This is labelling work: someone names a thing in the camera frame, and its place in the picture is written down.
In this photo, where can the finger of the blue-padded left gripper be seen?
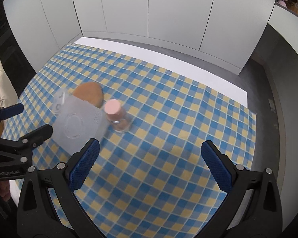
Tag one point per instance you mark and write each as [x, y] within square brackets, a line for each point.
[26, 144]
[8, 112]

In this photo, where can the tan beige sponge puff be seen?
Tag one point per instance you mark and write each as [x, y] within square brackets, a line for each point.
[90, 92]

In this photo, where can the operator left hand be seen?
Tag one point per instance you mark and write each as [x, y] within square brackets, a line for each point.
[5, 190]

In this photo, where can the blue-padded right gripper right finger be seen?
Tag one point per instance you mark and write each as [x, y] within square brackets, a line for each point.
[252, 206]

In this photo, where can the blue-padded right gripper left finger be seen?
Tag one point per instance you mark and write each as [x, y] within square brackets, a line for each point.
[47, 204]

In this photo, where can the blue yellow checkered tablecloth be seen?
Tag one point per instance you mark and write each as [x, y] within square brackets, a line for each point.
[149, 138]

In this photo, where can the pink capped glass bottle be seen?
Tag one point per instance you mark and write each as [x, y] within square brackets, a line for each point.
[117, 116]

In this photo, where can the translucent plastic case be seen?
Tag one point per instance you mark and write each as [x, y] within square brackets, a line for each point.
[78, 122]

